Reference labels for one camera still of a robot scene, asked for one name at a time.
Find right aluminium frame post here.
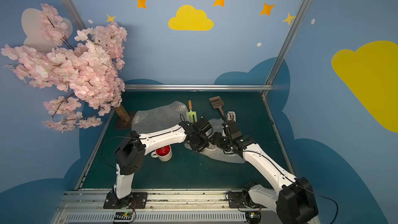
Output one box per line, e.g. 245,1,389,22
261,0,313,100

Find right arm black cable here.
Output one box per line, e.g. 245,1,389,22
295,183,339,224

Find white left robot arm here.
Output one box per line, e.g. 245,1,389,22
112,119,212,200

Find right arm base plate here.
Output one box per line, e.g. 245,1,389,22
226,191,262,208

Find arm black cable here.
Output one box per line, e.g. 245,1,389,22
100,135,141,172
295,183,339,224

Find left circuit board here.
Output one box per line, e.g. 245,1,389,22
113,212,133,224

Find pink cherry blossom tree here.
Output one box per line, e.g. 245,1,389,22
1,4,127,132

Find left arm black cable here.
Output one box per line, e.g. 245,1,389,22
100,135,141,172

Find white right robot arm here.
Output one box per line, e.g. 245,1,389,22
210,132,319,224

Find green fork wooden handle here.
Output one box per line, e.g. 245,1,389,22
187,100,198,123

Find white tape dispenser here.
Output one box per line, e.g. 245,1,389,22
226,111,236,122

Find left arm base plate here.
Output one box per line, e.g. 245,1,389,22
103,191,148,209

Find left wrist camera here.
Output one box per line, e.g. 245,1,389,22
192,117,212,134

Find brown slotted scoop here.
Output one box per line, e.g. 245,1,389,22
209,96,226,117

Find right circuit board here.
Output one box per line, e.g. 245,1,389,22
245,212,261,224

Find circuit board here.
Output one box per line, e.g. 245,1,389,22
245,212,261,224
113,212,133,224

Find aluminium front rail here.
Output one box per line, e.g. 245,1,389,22
51,189,281,224

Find white mug red interior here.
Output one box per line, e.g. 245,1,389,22
151,145,173,162

